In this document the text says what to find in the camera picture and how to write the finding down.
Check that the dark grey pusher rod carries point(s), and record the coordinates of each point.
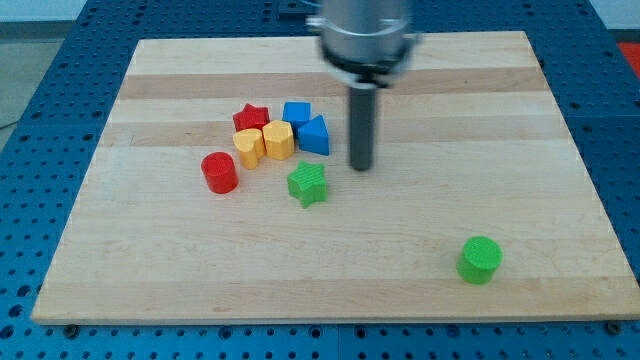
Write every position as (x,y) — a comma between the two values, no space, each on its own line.
(362,116)

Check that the green star block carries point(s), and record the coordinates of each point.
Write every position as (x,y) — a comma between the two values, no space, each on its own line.
(307,183)

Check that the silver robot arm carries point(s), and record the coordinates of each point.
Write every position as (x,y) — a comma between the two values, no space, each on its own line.
(368,44)

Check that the red star block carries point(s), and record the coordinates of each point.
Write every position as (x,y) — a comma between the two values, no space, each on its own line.
(251,117)

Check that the blue triangle block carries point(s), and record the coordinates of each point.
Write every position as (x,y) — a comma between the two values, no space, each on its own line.
(313,136)

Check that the blue cube block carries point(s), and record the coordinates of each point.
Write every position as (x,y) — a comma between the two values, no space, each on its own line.
(296,113)

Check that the yellow pentagon block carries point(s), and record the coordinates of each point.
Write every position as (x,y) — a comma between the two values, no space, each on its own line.
(279,139)

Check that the yellow heart block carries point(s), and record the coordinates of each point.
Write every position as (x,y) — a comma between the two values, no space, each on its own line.
(250,147)

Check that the red cylinder block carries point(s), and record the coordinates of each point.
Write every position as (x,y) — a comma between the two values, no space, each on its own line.
(220,173)

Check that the wooden board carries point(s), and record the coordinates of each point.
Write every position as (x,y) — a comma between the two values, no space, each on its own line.
(470,142)

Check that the green cylinder block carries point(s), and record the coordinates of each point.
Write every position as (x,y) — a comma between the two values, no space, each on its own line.
(479,259)

